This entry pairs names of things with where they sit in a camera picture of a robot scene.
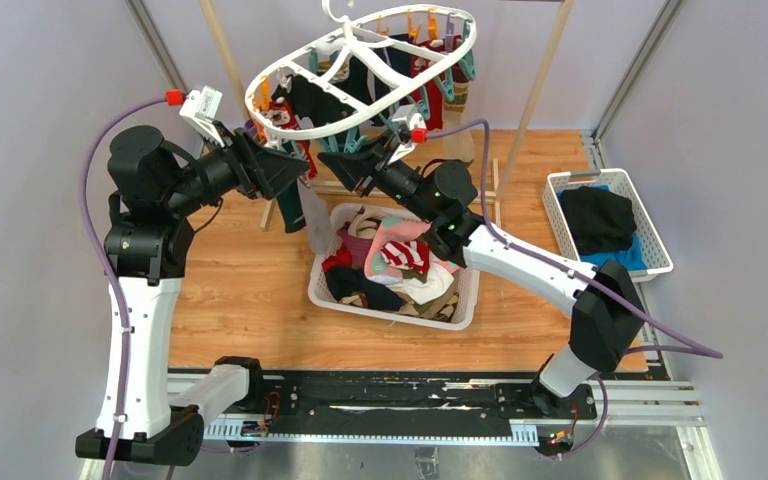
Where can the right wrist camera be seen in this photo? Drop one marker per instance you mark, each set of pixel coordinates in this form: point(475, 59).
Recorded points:
point(407, 126)

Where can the teal clip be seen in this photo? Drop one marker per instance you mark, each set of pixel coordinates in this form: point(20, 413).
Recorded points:
point(353, 141)

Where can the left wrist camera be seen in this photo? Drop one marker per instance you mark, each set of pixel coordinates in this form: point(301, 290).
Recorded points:
point(198, 108)

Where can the black hanging sock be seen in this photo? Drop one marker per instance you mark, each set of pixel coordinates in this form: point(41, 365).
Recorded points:
point(309, 101)

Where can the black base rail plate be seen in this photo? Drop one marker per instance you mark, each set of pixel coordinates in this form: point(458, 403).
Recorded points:
point(399, 406)

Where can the white sock laundry basket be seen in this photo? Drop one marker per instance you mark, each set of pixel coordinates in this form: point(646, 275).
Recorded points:
point(467, 281)

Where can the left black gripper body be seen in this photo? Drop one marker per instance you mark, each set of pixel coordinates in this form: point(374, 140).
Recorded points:
point(229, 168)

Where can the grey sock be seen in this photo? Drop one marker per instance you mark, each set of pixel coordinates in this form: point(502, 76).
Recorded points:
point(317, 219)

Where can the white round clip hanger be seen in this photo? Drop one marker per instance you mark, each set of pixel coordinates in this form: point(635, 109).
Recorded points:
point(437, 37)

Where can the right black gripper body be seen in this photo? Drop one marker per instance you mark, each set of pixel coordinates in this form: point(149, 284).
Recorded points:
point(392, 178)

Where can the black folded garment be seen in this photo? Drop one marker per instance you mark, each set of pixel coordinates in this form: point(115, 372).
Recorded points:
point(598, 220)

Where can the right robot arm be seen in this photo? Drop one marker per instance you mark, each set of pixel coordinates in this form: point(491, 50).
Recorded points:
point(600, 301)

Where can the pink sock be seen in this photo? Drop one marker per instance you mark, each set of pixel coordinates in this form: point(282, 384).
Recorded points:
point(375, 267)

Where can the red white striped sock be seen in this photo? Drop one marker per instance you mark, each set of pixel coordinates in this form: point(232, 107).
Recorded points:
point(407, 255)

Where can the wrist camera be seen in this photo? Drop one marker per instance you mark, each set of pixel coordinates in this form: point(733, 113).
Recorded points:
point(198, 108)
point(407, 126)

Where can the tan striped hanging sock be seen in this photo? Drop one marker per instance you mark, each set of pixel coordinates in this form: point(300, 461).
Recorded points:
point(458, 146)

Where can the dark teal sock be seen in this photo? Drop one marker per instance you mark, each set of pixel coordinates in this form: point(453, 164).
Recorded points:
point(291, 209)

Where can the white side basket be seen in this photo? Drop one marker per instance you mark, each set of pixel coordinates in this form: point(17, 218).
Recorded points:
point(650, 248)

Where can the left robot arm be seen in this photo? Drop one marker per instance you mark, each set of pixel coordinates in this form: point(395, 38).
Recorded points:
point(144, 255)

